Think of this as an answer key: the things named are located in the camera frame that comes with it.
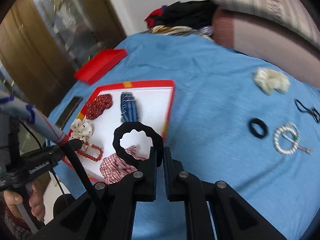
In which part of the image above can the pearl bead bracelet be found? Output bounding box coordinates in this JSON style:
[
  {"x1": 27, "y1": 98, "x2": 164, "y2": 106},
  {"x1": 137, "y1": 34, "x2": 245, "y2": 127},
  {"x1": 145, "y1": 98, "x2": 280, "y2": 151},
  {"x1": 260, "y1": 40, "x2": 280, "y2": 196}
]
[{"x1": 273, "y1": 122, "x2": 301, "y2": 156}]

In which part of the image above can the blue blanket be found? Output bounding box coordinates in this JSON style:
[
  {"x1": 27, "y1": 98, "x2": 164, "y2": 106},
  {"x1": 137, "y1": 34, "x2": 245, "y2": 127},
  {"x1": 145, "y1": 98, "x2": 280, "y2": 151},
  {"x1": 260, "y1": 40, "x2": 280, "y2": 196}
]
[{"x1": 46, "y1": 32, "x2": 320, "y2": 240}]

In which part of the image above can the small black hair tie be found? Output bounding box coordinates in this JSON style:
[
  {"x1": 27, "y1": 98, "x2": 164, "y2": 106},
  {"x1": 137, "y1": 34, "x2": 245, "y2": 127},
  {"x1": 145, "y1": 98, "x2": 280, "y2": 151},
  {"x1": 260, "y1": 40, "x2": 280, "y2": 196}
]
[{"x1": 248, "y1": 117, "x2": 269, "y2": 139}]

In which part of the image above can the white dotted scrunchie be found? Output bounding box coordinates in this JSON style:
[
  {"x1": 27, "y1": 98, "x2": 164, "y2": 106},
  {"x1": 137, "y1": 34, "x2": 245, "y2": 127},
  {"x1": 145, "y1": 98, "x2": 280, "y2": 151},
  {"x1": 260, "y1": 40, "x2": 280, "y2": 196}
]
[{"x1": 69, "y1": 119, "x2": 93, "y2": 151}]

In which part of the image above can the cream scrunchie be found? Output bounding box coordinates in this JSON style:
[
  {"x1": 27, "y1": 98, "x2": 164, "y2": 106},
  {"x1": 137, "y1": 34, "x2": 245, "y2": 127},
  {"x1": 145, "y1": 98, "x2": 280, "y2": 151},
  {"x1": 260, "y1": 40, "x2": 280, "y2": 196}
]
[{"x1": 253, "y1": 67, "x2": 290, "y2": 95}]

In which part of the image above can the dark red patterned scrunchie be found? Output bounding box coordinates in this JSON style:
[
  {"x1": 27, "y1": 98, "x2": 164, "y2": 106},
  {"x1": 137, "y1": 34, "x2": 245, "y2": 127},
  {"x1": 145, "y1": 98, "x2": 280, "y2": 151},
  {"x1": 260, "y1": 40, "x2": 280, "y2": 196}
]
[{"x1": 86, "y1": 94, "x2": 113, "y2": 120}]

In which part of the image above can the red open jewelry box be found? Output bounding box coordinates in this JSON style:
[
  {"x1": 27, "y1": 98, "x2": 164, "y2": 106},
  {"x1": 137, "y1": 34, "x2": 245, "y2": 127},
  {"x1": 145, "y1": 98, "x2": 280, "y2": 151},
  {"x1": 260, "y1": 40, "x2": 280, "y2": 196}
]
[{"x1": 68, "y1": 80, "x2": 175, "y2": 184}]

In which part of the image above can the silver hair clip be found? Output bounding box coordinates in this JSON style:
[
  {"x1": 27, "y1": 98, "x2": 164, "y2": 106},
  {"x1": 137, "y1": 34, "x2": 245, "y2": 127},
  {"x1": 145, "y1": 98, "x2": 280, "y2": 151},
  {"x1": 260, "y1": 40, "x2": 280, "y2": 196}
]
[{"x1": 281, "y1": 131, "x2": 312, "y2": 154}]

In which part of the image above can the black smartphone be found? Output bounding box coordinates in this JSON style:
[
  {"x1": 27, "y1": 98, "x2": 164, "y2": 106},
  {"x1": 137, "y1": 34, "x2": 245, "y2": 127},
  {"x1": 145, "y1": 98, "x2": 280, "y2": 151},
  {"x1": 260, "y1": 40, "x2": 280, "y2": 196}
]
[{"x1": 56, "y1": 96, "x2": 83, "y2": 130}]

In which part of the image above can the striped pillow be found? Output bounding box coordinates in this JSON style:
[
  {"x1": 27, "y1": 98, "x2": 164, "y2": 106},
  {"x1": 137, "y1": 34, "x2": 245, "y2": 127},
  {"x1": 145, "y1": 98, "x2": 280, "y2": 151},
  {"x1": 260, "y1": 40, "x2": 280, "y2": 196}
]
[{"x1": 213, "y1": 0, "x2": 319, "y2": 48}]

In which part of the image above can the person's left hand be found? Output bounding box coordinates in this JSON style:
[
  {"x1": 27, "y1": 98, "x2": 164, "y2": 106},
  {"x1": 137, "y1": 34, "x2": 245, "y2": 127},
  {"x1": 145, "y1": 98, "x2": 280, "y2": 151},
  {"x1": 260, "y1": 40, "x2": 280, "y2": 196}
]
[{"x1": 4, "y1": 180, "x2": 46, "y2": 221}]

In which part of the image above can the wooden glass door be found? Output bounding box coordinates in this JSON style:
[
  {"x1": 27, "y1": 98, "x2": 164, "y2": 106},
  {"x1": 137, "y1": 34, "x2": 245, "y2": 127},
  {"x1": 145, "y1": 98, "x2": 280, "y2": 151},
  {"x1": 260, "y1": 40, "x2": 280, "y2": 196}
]
[{"x1": 1, "y1": 0, "x2": 126, "y2": 115}]

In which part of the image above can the red white checked scrunchie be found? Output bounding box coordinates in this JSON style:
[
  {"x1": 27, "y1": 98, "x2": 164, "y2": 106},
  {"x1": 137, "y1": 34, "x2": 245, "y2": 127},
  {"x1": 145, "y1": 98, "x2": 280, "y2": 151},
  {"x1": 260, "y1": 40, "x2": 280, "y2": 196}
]
[{"x1": 100, "y1": 153, "x2": 137, "y2": 185}]

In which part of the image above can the thin black hair tie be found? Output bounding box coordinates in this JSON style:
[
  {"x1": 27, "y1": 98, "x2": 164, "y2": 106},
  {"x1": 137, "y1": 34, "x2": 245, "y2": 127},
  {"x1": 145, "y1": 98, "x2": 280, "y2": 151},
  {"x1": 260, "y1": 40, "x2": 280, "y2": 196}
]
[{"x1": 294, "y1": 99, "x2": 320, "y2": 124}]

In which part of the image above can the pile of dark clothes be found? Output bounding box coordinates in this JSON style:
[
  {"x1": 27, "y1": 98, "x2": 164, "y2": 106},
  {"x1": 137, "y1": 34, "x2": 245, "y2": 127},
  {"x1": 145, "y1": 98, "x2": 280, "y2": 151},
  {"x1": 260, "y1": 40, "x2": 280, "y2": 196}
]
[{"x1": 145, "y1": 0, "x2": 218, "y2": 36}]

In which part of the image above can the blue striped headband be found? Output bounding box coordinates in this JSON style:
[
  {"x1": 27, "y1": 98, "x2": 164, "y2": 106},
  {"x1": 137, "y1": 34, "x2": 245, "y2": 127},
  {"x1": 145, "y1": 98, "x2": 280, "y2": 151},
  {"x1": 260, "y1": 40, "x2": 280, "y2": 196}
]
[{"x1": 120, "y1": 92, "x2": 139, "y2": 122}]

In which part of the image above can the pink folded blanket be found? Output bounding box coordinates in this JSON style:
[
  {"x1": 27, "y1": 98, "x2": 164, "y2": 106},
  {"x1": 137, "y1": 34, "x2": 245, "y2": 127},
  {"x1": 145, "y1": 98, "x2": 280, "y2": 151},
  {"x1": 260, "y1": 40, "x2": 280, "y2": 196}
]
[{"x1": 212, "y1": 8, "x2": 319, "y2": 88}]

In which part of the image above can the red box lid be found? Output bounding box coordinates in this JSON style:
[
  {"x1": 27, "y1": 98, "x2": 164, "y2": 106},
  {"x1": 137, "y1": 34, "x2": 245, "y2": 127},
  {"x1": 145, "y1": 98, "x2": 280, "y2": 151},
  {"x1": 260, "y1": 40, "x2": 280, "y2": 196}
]
[{"x1": 74, "y1": 49, "x2": 127, "y2": 85}]

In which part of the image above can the black ruffled scrunchie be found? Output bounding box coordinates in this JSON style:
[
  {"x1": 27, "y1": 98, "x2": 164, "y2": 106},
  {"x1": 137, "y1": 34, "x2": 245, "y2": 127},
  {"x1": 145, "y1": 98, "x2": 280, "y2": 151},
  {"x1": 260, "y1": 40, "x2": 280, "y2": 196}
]
[{"x1": 112, "y1": 122, "x2": 164, "y2": 168}]

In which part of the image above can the red bead bracelet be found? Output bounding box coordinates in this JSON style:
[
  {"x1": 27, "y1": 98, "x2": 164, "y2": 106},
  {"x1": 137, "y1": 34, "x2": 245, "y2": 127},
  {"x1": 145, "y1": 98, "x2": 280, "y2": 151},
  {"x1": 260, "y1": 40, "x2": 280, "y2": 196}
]
[{"x1": 75, "y1": 141, "x2": 104, "y2": 163}]

